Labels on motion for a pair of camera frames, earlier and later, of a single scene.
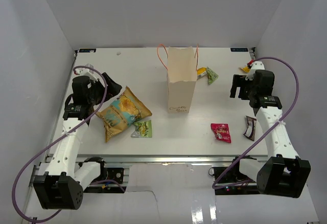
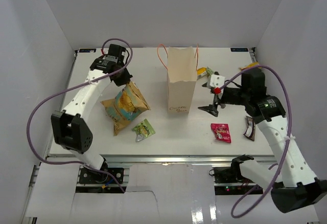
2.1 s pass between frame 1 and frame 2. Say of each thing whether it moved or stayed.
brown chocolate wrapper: stayed
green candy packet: moved
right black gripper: moved
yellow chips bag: moved
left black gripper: moved
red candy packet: stayed
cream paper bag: stayed
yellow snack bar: stayed
